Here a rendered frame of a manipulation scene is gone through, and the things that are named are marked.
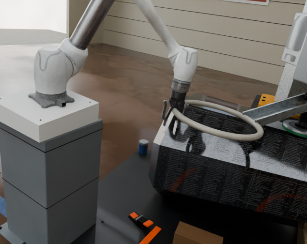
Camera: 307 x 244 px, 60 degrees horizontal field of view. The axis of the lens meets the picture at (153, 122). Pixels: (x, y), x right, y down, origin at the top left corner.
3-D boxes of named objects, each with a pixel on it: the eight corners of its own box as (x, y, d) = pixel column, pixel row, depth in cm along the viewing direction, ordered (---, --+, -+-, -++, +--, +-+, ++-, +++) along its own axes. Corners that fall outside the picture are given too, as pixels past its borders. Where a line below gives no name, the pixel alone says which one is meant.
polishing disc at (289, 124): (302, 136, 155) (303, 134, 154) (275, 121, 173) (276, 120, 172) (327, 135, 163) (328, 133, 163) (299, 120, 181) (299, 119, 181)
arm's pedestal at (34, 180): (46, 274, 149) (42, 148, 118) (-5, 230, 171) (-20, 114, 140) (106, 223, 189) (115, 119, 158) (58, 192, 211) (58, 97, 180)
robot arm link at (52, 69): (28, 91, 136) (24, 48, 126) (46, 81, 152) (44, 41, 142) (58, 97, 134) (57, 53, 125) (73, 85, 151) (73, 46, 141)
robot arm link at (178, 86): (192, 83, 129) (190, 95, 131) (189, 79, 137) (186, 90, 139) (175, 80, 127) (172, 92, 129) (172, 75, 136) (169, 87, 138)
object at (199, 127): (226, 107, 173) (228, 103, 171) (283, 144, 131) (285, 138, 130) (157, 100, 153) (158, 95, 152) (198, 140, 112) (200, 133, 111)
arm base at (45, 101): (47, 112, 131) (46, 101, 129) (27, 96, 144) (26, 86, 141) (79, 104, 144) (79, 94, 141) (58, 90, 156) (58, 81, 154)
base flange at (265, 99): (261, 96, 278) (262, 92, 276) (313, 109, 261) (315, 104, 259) (256, 108, 236) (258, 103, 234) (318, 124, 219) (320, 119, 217)
